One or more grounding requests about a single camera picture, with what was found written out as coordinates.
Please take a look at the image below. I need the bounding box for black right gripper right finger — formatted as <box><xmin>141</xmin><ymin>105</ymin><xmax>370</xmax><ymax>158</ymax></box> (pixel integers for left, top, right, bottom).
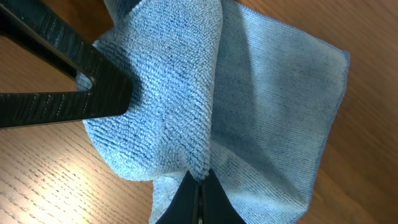
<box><xmin>198</xmin><ymin>169</ymin><xmax>246</xmax><ymax>224</ymax></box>

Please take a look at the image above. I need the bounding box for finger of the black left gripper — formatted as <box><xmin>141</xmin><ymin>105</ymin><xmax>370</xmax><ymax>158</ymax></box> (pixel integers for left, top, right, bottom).
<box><xmin>1</xmin><ymin>0</ymin><xmax>133</xmax><ymax>128</ymax></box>

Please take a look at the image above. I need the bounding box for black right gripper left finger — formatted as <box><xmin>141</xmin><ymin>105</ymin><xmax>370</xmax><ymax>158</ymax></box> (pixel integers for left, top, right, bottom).
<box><xmin>156</xmin><ymin>172</ymin><xmax>199</xmax><ymax>224</ymax></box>

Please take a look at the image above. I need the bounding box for blue microfiber cloth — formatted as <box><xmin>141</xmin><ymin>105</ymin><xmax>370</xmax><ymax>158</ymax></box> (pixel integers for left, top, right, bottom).
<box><xmin>84</xmin><ymin>0</ymin><xmax>349</xmax><ymax>223</ymax></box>

